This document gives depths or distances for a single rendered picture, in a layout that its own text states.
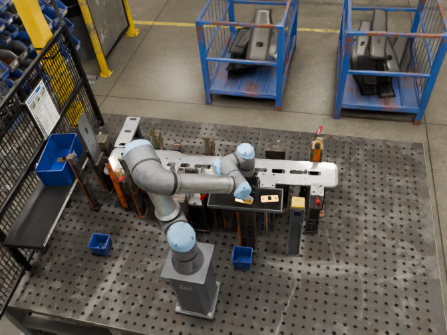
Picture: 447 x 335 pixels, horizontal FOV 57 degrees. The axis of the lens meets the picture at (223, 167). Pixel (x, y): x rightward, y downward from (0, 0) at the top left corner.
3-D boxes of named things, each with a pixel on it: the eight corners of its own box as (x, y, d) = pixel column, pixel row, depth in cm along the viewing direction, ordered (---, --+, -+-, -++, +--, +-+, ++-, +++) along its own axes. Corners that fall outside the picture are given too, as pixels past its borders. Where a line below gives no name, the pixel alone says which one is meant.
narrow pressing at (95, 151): (102, 151, 260) (84, 110, 235) (95, 165, 253) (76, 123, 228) (101, 151, 260) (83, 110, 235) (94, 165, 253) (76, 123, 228)
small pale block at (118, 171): (135, 205, 268) (120, 167, 241) (134, 209, 266) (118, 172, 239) (130, 205, 268) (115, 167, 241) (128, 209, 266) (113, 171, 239)
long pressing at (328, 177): (337, 160, 242) (337, 158, 241) (338, 190, 227) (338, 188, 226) (114, 147, 264) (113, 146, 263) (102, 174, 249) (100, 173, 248)
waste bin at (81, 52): (112, 43, 540) (95, -12, 486) (96, 65, 508) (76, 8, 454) (77, 41, 550) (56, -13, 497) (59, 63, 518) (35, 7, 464)
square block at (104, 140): (123, 171, 289) (108, 133, 262) (120, 180, 283) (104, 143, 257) (112, 171, 290) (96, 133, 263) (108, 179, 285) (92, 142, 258)
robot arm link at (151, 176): (147, 180, 139) (258, 183, 168) (138, 159, 146) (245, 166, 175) (136, 205, 145) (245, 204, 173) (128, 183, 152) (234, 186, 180)
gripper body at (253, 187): (255, 196, 194) (255, 179, 186) (237, 192, 197) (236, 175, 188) (259, 184, 199) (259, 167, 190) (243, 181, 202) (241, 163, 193)
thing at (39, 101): (61, 117, 263) (42, 76, 241) (46, 142, 249) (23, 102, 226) (58, 117, 264) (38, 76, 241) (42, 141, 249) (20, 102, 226)
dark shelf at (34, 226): (102, 131, 273) (101, 128, 271) (43, 250, 214) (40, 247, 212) (71, 129, 277) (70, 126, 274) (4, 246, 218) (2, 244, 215)
